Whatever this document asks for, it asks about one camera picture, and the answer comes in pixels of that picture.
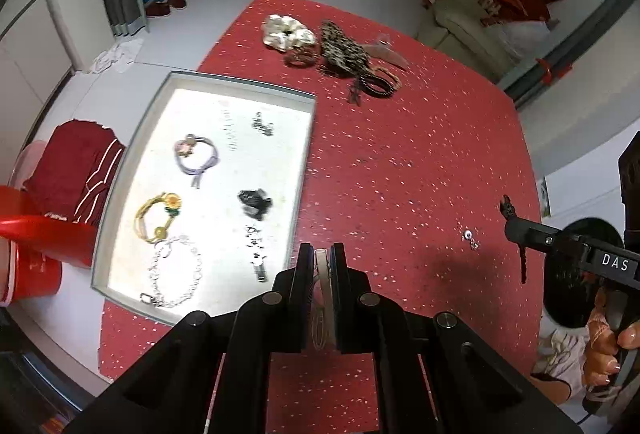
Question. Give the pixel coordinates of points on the white shallow tray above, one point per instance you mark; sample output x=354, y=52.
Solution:
x=220, y=174

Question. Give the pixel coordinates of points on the white cabinet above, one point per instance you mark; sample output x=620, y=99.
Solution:
x=30, y=38

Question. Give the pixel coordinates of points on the white cloth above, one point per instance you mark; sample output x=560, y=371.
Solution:
x=117, y=56

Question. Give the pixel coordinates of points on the white satin scrunchie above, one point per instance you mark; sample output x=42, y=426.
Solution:
x=280, y=36

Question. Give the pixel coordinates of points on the person's right hand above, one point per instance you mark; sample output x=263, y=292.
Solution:
x=600, y=354

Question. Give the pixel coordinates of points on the beige claw hair clip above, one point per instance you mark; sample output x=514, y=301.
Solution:
x=392, y=56

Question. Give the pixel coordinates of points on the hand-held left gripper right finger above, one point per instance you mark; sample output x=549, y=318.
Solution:
x=340, y=294

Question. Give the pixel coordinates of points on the black purple hair clip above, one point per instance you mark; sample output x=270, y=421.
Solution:
x=255, y=204

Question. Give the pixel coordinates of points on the black hair pin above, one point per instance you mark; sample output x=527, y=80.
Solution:
x=356, y=93

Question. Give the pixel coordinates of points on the red slipper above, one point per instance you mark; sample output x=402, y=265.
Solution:
x=177, y=2
x=157, y=9

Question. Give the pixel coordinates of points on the small silver earring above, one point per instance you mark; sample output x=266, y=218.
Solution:
x=262, y=123

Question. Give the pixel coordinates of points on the long silver drop earring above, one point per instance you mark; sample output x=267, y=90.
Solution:
x=257, y=246

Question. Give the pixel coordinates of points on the red plastic stool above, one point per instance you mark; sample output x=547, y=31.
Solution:
x=35, y=234

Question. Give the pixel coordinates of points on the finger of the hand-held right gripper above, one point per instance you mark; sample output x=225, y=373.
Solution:
x=550, y=241

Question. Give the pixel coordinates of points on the red door clamp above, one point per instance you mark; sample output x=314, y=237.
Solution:
x=552, y=71

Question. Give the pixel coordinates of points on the leopard print scrunchie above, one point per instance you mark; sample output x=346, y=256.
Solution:
x=340, y=48

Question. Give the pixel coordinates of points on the beige snap hair clip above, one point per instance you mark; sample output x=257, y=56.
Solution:
x=322, y=274

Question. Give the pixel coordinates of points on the beige sofa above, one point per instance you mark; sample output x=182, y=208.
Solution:
x=465, y=28

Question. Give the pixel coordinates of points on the silver pearl earring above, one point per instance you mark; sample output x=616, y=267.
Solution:
x=470, y=236

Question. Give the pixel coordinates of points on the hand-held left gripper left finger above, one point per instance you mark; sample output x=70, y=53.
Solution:
x=305, y=294

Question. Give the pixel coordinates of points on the red striped garment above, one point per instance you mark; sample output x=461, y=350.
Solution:
x=70, y=174

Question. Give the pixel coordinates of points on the white plastic bag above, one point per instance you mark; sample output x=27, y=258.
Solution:
x=525, y=38

